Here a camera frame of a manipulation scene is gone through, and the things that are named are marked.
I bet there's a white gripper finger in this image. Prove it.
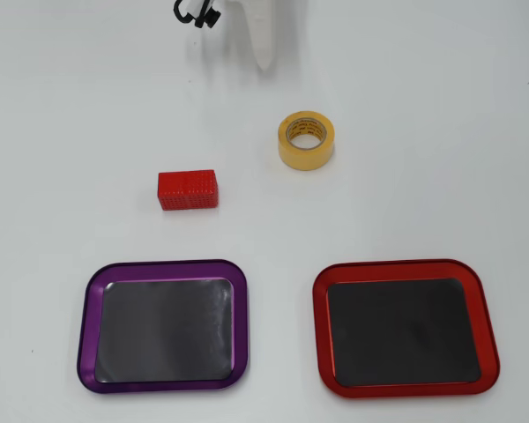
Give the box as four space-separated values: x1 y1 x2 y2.
241 0 266 67
259 0 284 71

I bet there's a red tray with black mat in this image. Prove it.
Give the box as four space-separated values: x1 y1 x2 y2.
311 258 502 400

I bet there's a black cable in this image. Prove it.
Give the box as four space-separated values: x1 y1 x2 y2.
173 0 222 30

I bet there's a yellow tape roll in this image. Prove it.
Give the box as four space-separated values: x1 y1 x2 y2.
277 110 336 172

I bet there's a purple tray with black mat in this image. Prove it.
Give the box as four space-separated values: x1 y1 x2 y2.
76 258 250 396

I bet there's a red studded rectangular block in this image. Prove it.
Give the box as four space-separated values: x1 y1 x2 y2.
157 168 221 212

